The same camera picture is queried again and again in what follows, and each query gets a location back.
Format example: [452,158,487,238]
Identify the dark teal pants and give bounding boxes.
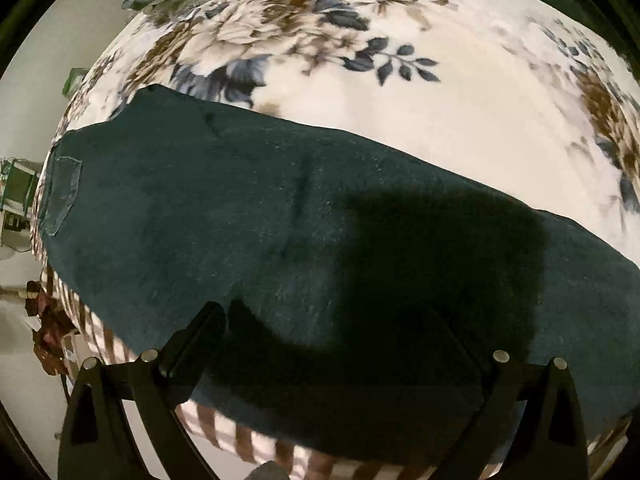
[39,84,640,467]

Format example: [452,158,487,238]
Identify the striped bed sheet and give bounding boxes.
[30,255,632,480]

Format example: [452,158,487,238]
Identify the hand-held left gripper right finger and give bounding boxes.
[425,306,591,480]

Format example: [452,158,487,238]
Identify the green shelf rack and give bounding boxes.
[0,157,42,251]

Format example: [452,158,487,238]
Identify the floral print blanket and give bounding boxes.
[30,0,640,281]

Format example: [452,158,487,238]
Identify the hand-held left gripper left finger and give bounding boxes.
[57,301,227,480]

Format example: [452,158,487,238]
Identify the dark red cloth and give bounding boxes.
[31,292,76,376]

